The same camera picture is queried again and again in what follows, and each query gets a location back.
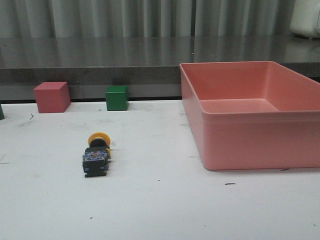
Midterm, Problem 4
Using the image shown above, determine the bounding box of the yellow push button switch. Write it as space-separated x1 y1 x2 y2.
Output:
82 132 111 178

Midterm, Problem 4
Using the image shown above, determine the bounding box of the green cube block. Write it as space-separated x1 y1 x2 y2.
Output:
105 85 129 111

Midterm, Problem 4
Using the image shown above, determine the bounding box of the grey back counter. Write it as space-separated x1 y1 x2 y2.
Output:
0 35 320 103

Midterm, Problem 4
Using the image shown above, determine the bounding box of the pink plastic bin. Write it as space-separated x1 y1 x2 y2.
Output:
180 61 320 171

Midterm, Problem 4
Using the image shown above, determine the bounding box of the pink cube block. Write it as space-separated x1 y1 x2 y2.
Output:
33 81 71 114

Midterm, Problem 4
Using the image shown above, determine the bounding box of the dark green block at edge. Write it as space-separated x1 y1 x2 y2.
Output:
0 105 5 120

